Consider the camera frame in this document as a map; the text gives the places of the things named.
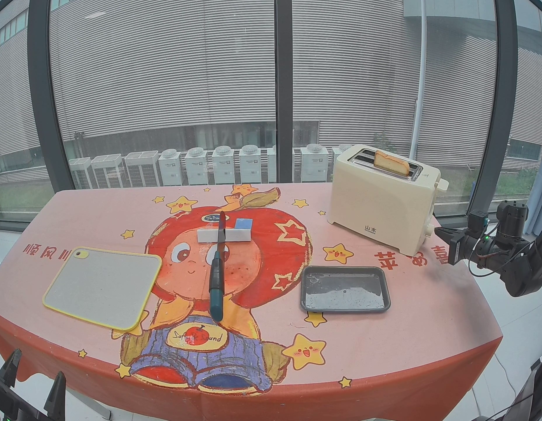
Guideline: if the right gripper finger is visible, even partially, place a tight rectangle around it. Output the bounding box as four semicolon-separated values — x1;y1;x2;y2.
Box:
434;227;468;241

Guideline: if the slice of bread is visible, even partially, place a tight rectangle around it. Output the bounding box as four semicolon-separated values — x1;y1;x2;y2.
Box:
374;150;409;175

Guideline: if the white knife rest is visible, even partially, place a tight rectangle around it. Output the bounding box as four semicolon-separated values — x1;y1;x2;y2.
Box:
197;228;251;243

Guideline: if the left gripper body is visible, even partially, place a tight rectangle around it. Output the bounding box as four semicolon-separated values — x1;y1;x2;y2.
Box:
0;379;44;421

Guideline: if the cream toaster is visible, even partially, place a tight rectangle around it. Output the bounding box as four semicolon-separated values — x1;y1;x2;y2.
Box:
327;144;450;257

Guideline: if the blue curtain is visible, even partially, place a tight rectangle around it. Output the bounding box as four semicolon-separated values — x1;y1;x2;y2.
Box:
526;165;542;236

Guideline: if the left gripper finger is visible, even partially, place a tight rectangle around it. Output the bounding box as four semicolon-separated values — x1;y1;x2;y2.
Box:
42;370;67;421
0;348;22;386

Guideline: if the dark grey tray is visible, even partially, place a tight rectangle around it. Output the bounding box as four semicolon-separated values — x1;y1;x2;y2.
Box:
300;266;392;314

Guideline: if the knife with blue-green handle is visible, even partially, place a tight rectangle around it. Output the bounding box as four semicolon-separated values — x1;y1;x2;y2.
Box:
208;211;228;322

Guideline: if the window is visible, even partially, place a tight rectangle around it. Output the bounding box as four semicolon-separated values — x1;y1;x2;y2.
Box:
0;0;542;235

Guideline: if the black cable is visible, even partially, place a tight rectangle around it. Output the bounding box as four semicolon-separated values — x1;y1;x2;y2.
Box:
468;245;503;279

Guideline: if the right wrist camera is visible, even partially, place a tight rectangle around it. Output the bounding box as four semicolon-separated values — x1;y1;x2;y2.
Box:
467;212;489;238

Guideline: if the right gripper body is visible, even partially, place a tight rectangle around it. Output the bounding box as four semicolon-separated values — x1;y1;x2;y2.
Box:
448;234;498;268

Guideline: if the cutting board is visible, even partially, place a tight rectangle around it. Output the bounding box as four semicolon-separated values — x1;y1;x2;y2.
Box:
42;247;162;331

